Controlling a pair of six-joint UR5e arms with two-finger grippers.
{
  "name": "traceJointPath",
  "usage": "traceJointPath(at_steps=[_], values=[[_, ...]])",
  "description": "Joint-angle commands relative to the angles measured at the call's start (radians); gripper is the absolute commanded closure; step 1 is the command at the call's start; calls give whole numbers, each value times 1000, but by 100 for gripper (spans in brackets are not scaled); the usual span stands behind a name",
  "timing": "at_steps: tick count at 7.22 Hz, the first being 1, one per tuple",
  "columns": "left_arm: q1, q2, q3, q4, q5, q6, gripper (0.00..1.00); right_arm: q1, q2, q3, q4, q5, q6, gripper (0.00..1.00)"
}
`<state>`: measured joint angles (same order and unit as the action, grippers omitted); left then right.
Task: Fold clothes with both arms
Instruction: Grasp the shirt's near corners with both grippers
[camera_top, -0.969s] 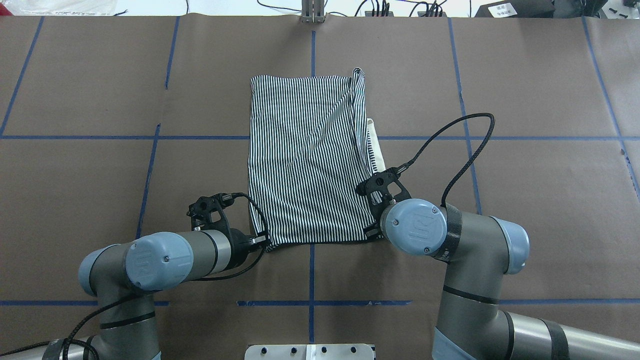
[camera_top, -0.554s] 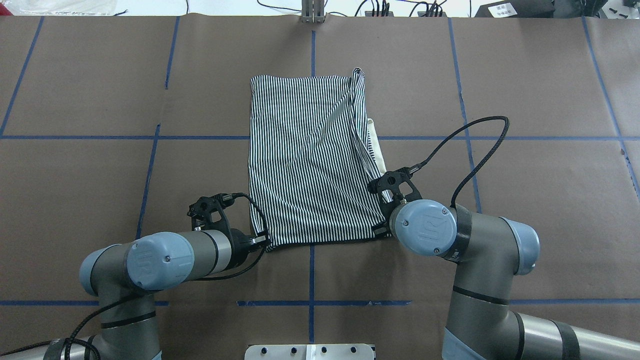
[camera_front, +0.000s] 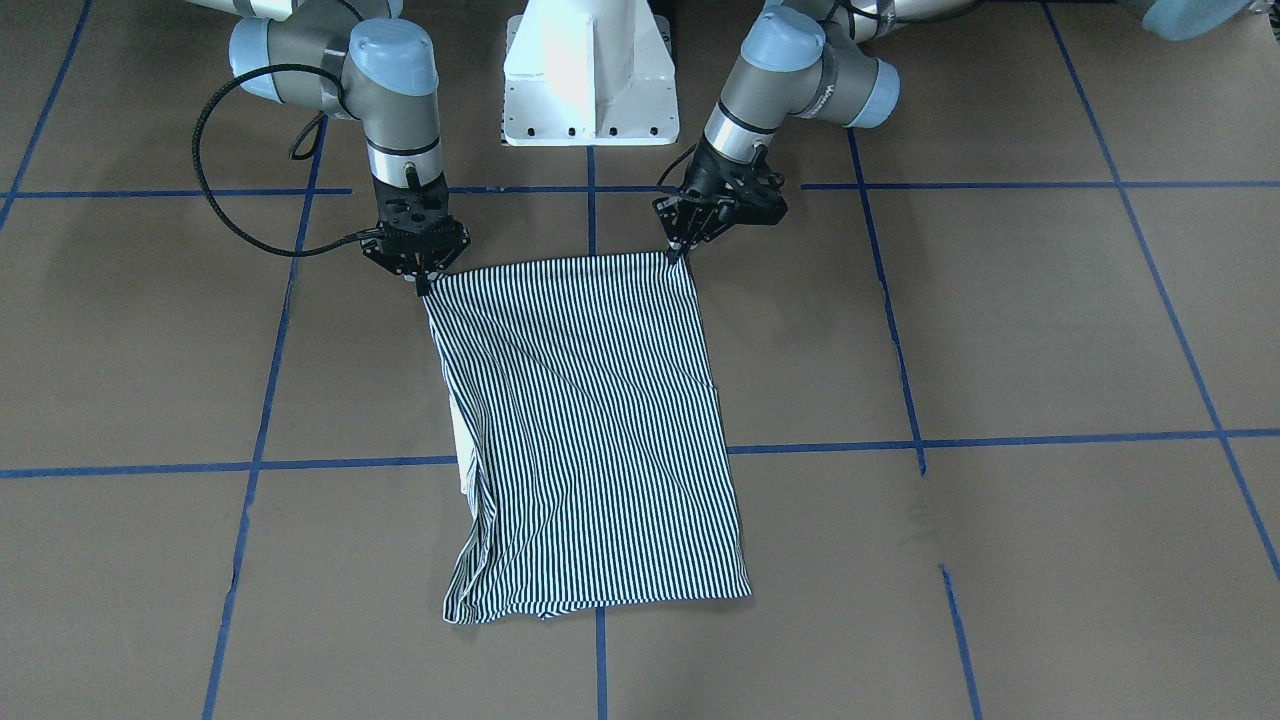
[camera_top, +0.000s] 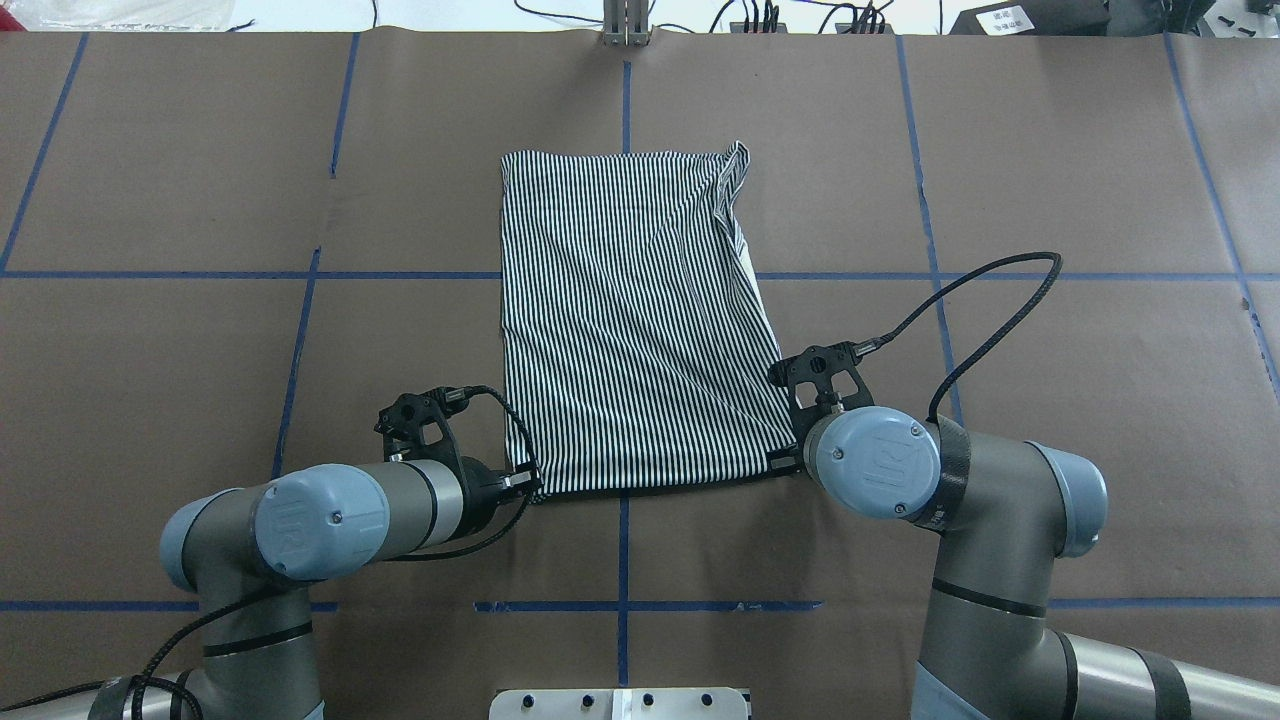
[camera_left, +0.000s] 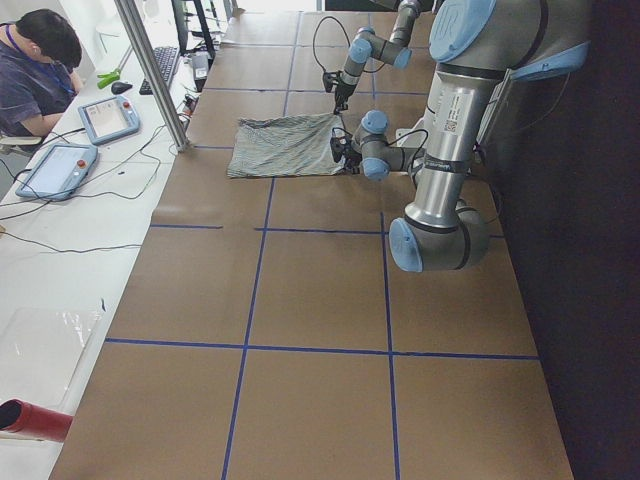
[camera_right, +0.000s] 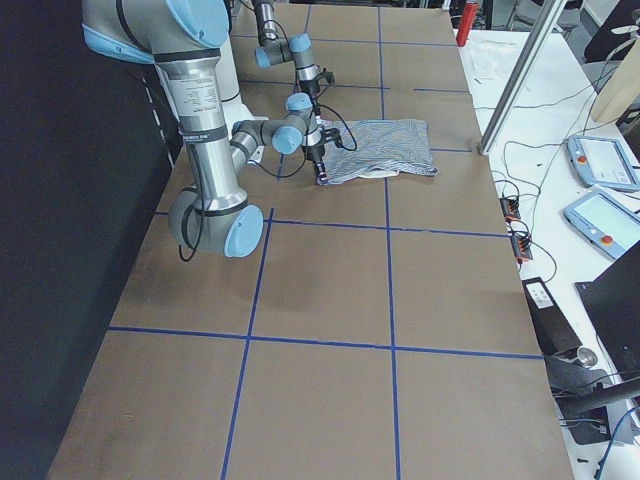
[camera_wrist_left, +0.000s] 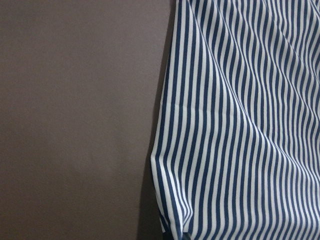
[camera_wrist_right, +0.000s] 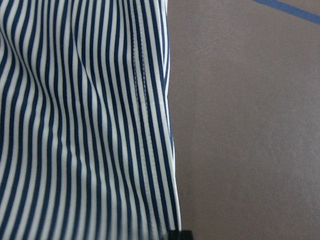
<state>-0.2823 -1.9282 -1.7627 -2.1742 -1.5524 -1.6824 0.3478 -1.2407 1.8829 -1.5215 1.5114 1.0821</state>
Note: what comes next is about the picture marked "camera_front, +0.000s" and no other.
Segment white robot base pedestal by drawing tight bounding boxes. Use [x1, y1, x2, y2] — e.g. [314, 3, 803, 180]
[500, 1, 680, 147]

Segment blue white striped polo shirt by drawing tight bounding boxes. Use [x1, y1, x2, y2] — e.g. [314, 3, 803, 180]
[424, 252, 753, 624]

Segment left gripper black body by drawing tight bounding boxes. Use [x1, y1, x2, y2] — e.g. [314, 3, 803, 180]
[652, 150, 788, 246]

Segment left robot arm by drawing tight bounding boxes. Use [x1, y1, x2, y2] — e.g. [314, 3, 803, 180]
[652, 1, 970, 265]

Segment brown paper table cover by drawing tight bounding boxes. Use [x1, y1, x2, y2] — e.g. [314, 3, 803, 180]
[1, 1, 1279, 719]

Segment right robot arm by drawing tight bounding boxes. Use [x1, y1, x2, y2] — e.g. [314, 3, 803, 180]
[192, 1, 470, 296]

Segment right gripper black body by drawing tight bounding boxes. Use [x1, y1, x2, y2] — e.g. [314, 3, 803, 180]
[360, 196, 470, 281]

